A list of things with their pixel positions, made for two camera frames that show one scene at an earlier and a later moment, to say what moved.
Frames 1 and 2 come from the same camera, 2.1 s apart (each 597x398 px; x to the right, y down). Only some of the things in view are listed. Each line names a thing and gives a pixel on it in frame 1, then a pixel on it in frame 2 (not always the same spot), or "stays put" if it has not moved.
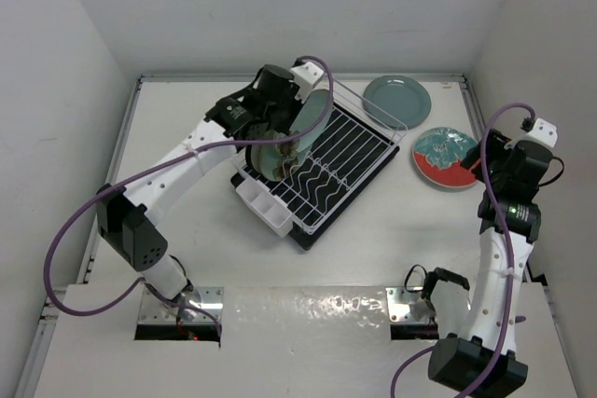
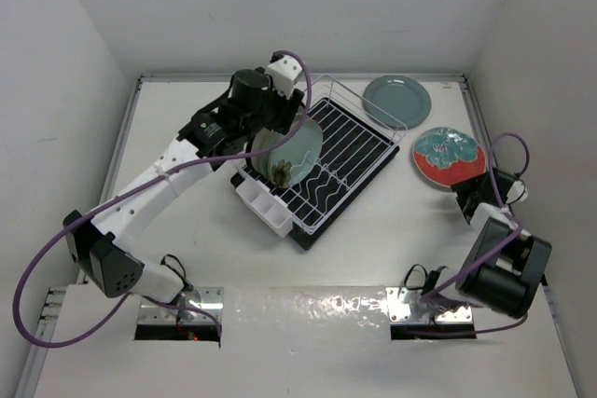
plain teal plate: (395, 102) stays put
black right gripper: (495, 142) → (462, 188)
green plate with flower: (312, 112) → (296, 159)
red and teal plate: (437, 153) stays put
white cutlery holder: (270, 210) stays put
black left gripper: (295, 107) stays put
